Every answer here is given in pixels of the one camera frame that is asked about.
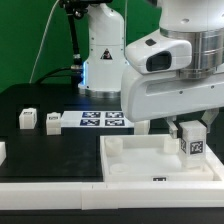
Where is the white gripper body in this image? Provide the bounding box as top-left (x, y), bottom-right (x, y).
top-left (121, 66), bottom-right (224, 122)

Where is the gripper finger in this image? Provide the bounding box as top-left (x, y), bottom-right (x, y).
top-left (202, 108), bottom-right (219, 132)
top-left (165, 116), bottom-right (178, 139)

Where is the white square tabletop tray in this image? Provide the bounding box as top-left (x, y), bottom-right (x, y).
top-left (100, 134), bottom-right (224, 182)

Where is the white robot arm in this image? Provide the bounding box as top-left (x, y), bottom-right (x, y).
top-left (79, 0), bottom-right (224, 122)

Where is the white fiducial marker plate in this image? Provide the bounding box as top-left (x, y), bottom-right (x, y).
top-left (61, 111), bottom-right (134, 128)

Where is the white obstacle fence front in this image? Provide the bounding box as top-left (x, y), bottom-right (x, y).
top-left (0, 181), bottom-right (224, 210)

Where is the white obstacle fence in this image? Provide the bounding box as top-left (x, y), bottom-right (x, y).
top-left (0, 142), bottom-right (6, 166)
top-left (0, 181), bottom-right (224, 210)

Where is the white obstacle fence left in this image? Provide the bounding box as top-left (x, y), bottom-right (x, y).
top-left (0, 142), bottom-right (6, 166)

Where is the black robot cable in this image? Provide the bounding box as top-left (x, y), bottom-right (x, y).
top-left (34, 0), bottom-right (88, 85)

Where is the grey thin cable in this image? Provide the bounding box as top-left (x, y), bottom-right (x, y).
top-left (28, 0), bottom-right (61, 84)

